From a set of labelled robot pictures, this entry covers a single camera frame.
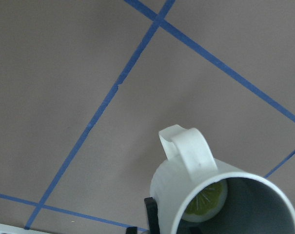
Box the white mug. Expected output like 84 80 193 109
150 125 295 234

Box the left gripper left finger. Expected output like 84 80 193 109
144 197 160 234

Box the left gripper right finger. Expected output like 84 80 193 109
189 227 198 234

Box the lemon slice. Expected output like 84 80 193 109
182 179 228 223

